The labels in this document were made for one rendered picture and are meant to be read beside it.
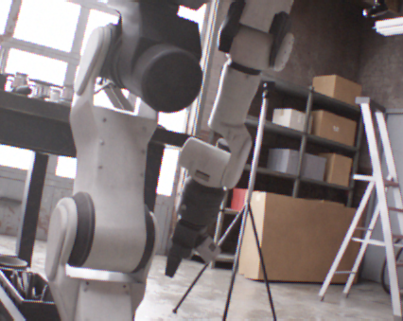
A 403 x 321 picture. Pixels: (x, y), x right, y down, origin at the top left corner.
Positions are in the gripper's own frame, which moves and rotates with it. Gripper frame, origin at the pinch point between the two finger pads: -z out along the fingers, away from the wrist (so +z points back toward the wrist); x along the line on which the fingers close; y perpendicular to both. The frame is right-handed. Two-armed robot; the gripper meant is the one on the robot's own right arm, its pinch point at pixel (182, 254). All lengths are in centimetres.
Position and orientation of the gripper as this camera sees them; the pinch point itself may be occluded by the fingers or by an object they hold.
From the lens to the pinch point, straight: 119.9
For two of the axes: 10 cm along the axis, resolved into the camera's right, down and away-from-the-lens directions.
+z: 2.7, -8.7, -4.0
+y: -8.8, -3.9, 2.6
